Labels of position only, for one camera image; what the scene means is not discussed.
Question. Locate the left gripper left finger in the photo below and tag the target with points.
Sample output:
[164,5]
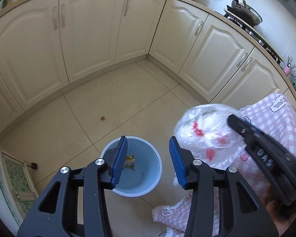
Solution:
[104,173]

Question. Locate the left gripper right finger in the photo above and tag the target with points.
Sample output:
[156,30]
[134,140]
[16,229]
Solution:
[193,174]

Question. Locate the yellow plastic bag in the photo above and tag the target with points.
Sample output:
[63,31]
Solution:
[130,162]

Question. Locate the clear plastic bag red print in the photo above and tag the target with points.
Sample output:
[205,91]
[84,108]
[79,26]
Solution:
[204,131]

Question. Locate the blue trash bucket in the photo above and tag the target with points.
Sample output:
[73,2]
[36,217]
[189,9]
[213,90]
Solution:
[148,169]

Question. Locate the pink checkered tablecloth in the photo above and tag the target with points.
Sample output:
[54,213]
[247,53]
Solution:
[238,168]

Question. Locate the pink utensil holder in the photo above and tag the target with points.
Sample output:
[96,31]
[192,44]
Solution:
[287,70]

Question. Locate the cream lower cabinets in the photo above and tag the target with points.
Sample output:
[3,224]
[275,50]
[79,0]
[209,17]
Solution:
[47,46]

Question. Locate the black gas stove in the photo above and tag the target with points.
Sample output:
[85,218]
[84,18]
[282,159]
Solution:
[253,33]

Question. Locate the black wok with lid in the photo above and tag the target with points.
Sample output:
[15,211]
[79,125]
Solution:
[245,12]

